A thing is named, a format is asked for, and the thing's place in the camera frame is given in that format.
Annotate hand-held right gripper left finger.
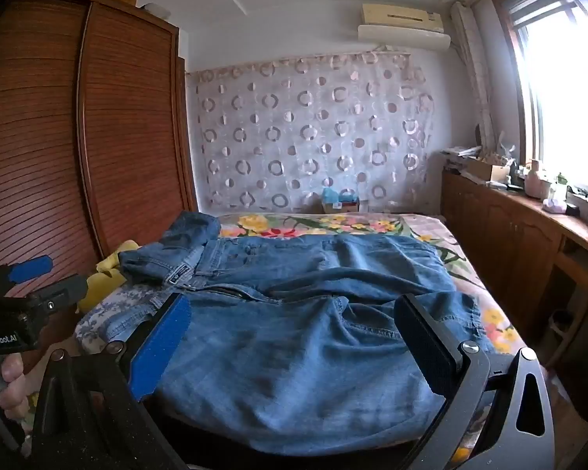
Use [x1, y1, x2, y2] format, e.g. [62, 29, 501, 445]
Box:
[29, 293, 193, 470]

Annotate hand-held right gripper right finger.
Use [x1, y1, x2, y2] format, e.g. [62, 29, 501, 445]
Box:
[393, 293, 555, 470]

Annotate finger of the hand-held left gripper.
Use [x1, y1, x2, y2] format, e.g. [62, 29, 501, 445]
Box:
[27, 275, 90, 326]
[2, 255, 54, 286]

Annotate light blue denim pants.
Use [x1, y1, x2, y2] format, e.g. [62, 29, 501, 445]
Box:
[103, 234, 495, 457]

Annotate person's left hand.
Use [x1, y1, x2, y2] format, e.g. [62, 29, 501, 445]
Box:
[0, 352, 30, 422]

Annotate yellow plush toy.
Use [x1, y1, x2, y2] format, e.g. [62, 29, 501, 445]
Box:
[80, 240, 141, 315]

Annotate dark blue jeans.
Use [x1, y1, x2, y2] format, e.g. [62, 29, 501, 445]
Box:
[119, 212, 222, 286]

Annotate long wooden cabinet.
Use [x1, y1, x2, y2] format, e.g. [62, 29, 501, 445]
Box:
[441, 166, 588, 369]

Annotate brown slatted wooden wardrobe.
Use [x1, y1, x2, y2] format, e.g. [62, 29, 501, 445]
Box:
[0, 0, 199, 304]

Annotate cardboard box with blue packets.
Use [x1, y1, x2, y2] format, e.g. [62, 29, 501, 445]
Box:
[320, 188, 361, 214]

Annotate colourful flower print blanket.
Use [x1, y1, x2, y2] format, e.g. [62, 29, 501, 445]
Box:
[218, 211, 525, 458]

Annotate open cardboard box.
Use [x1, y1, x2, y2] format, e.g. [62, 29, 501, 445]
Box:
[463, 158, 511, 183]

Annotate stack of papers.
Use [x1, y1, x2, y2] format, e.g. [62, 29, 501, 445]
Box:
[441, 145, 484, 168]

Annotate pink bottle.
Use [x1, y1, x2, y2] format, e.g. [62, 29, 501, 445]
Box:
[524, 159, 545, 199]

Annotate clear plastic bag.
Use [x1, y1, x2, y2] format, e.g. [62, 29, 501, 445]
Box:
[492, 132, 518, 163]

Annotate circle patterned sheer curtain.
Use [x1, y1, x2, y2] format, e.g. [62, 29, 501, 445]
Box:
[189, 50, 435, 214]

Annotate gathered window drape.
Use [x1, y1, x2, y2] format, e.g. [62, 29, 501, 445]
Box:
[450, 1, 501, 157]

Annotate wooden framed window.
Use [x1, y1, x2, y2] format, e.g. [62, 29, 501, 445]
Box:
[490, 0, 588, 197]

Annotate wall air conditioner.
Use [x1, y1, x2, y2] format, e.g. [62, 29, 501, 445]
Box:
[358, 2, 450, 53]

